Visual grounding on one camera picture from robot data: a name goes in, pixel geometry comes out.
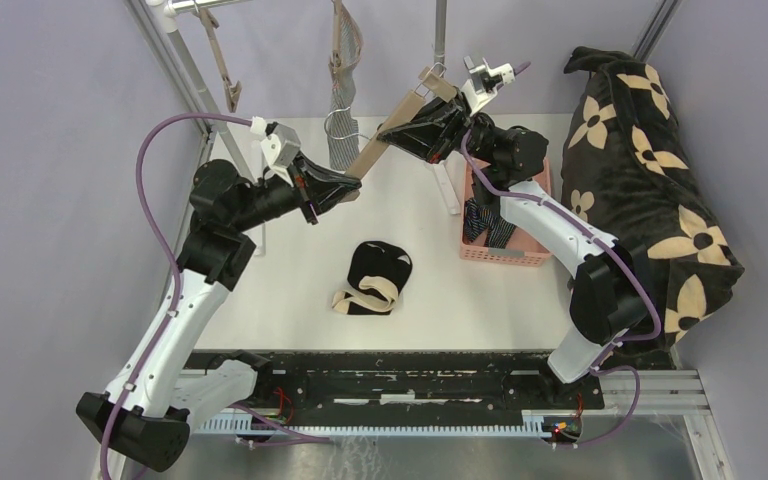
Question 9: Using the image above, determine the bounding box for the silver clothes rack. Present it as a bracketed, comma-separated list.
[126, 1, 460, 256]

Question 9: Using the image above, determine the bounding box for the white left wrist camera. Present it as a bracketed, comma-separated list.
[250, 116, 301, 185]

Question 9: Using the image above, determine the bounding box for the white cable duct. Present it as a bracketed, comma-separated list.
[195, 409, 571, 440]

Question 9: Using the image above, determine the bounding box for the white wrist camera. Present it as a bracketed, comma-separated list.
[460, 56, 516, 117]
[250, 116, 301, 185]

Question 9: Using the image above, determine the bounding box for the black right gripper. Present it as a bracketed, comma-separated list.
[376, 87, 501, 166]

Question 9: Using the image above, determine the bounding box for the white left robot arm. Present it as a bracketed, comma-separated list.
[76, 154, 361, 472]

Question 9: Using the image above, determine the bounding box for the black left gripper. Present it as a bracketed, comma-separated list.
[231, 150, 361, 232]

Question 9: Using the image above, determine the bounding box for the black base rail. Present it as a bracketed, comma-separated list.
[185, 350, 605, 427]

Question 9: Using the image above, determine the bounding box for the wooden clip hanger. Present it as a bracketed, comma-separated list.
[329, 0, 348, 89]
[346, 62, 458, 179]
[198, 7, 242, 113]

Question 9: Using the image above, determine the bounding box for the black floral blanket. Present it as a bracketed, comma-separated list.
[561, 46, 745, 358]

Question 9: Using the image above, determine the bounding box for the pink plastic basket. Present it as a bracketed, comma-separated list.
[459, 164, 552, 267]

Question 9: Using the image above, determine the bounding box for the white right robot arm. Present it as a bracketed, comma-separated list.
[376, 97, 661, 408]

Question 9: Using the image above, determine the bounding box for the grey striped underwear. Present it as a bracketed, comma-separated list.
[323, 4, 364, 171]

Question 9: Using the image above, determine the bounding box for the dark striped underwear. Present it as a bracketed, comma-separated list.
[463, 198, 516, 249]

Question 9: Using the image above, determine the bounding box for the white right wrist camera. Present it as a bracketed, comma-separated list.
[460, 56, 516, 117]

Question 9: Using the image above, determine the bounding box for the black underwear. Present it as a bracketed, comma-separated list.
[331, 240, 413, 316]

